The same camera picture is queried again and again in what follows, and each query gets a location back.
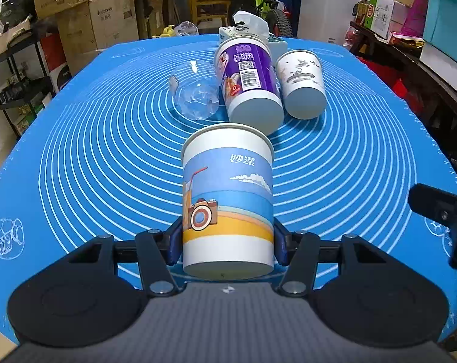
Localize blue beach print paper cup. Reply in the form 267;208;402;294
181;123;275;281

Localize white grey print paper cup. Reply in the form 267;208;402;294
275;50;327;120

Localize clear plastic cup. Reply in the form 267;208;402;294
168;58;219;120

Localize purple labelled paper cup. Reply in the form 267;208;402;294
215;34;284;135

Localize dark wooden side table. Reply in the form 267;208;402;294
350;21;457;162

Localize blue silicone baking mat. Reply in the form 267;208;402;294
0;35;457;338

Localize teal plastic storage bin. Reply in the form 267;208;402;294
423;0;457;63

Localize green white carton box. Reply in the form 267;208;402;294
364;0;395;38

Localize black metal shelf rack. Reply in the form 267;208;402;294
0;29;56;140

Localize white chest freezer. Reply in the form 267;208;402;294
297;0;360;45

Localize red white appliance box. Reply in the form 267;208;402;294
41;34;72;93

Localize lower cardboard box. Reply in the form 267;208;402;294
55;0;139;75

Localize white tissue box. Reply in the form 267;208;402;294
219;10;288;64

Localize yellow toy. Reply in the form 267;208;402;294
152;25;176;38

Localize clear plastic bag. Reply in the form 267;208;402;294
173;21;199;36

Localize black helmet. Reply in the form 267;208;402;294
0;0;33;34

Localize wooden chair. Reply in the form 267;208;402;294
187;0;233;26

